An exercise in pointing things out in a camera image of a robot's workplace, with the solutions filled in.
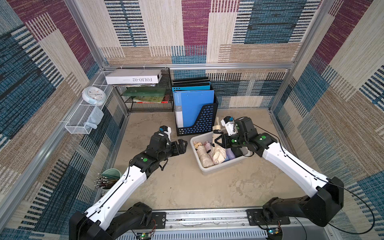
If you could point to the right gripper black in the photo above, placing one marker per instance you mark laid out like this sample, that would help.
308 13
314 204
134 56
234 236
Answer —
227 141

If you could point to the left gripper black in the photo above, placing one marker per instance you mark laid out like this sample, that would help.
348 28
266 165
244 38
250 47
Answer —
182 149

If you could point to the lilac umbrella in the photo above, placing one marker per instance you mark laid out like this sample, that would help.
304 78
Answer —
230 154

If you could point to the cream umbrella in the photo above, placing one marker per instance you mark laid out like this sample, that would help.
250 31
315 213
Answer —
218 153

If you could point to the pale pink umbrella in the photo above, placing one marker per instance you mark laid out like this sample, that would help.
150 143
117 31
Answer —
208 147

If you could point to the beige umbrella wooden handle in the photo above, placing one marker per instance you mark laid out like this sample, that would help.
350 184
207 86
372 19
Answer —
204 157

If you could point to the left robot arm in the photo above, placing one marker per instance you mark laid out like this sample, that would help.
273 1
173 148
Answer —
100 221

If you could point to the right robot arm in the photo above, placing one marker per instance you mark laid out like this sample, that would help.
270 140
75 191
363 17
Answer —
324 197

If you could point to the white plastic storage box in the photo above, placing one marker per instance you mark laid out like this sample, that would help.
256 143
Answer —
211 157

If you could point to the white FOLIO-02 box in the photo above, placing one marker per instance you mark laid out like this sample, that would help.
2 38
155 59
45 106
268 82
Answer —
131 76

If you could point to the black mesh file holder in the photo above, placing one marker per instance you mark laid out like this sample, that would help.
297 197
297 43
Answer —
204 122

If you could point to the blue clip file folder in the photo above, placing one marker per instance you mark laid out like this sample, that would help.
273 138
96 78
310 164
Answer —
188 105

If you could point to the red and green book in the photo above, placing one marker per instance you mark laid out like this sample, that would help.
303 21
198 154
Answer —
151 99

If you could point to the teal file folder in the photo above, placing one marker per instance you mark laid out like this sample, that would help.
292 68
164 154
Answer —
192 87

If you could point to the green book on shelf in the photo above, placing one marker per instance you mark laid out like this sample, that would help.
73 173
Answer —
144 92

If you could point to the green pen cup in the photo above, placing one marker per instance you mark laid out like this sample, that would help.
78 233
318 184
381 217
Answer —
107 179

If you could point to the light blue cloth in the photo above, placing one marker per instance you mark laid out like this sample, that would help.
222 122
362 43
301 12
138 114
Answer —
94 119

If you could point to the white round clock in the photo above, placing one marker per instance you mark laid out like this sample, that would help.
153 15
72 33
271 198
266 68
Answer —
94 96

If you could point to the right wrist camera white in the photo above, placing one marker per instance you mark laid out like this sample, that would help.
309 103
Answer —
229 123

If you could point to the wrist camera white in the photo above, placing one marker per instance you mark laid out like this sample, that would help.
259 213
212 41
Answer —
167 130
229 123

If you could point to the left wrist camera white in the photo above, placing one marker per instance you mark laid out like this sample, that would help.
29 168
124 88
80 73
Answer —
167 130

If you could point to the black wire shelf rack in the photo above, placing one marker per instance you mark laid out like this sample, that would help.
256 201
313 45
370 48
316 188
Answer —
165 82

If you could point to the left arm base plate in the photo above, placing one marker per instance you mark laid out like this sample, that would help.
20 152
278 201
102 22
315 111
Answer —
159 220

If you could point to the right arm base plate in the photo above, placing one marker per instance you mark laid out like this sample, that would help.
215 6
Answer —
257 217

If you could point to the white wire wall basket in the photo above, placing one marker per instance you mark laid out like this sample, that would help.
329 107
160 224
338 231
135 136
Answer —
75 119

